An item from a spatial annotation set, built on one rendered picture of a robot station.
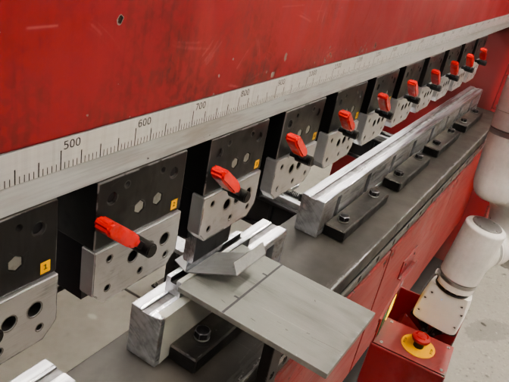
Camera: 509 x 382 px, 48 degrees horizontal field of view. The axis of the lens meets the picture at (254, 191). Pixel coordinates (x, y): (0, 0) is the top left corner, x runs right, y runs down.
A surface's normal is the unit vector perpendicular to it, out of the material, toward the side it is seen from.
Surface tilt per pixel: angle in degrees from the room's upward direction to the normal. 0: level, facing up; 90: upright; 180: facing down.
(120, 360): 0
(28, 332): 90
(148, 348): 90
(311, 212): 90
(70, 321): 0
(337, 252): 0
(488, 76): 90
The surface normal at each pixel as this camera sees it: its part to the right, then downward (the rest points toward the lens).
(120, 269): 0.83, 0.38
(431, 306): -0.46, 0.33
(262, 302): 0.18, -0.87
